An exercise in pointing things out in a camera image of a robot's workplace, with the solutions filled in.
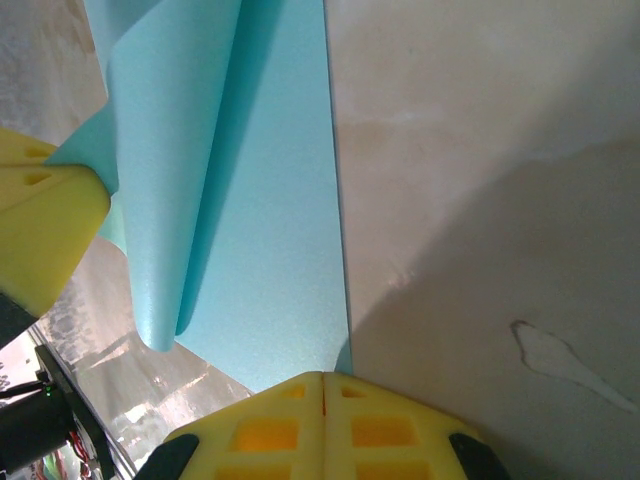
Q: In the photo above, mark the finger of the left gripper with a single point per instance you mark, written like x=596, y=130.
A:
x=25, y=150
x=45, y=230

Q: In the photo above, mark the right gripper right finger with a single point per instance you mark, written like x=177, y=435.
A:
x=385, y=435

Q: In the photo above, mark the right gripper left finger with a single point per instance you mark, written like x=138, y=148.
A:
x=270, y=435

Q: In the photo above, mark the light blue cloth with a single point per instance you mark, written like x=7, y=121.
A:
x=280, y=200

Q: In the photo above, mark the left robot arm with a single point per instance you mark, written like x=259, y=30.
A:
x=30, y=430

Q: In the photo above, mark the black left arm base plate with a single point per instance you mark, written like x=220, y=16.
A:
x=80, y=400

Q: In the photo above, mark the aluminium mounting rail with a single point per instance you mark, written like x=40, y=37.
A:
x=150, y=415

